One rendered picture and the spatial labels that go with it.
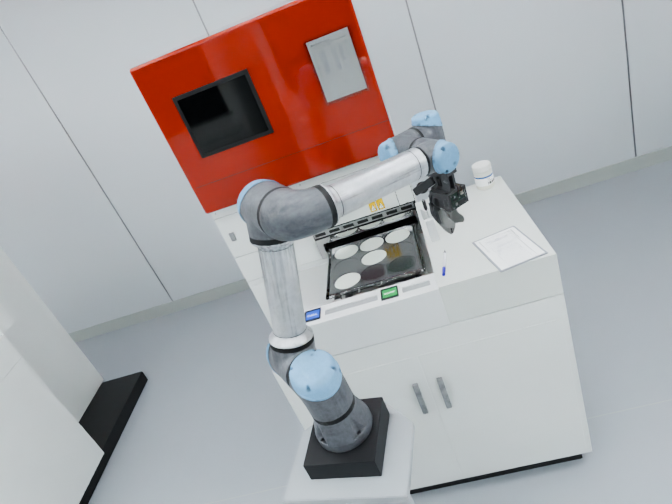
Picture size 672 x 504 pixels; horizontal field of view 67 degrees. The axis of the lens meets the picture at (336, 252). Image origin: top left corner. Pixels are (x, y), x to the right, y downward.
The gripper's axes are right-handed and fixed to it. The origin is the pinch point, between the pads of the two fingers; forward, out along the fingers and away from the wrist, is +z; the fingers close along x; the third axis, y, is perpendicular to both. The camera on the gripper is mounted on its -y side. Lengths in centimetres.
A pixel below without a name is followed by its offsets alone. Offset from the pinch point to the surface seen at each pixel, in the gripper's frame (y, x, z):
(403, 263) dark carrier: -30.7, 0.3, 20.8
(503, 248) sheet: 4.4, 14.9, 13.9
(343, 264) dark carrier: -54, -12, 21
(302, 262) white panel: -82, -17, 25
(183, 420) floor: -163, -94, 113
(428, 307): -2.9, -12.8, 21.6
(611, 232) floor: -62, 164, 102
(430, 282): -4.9, -8.2, 15.7
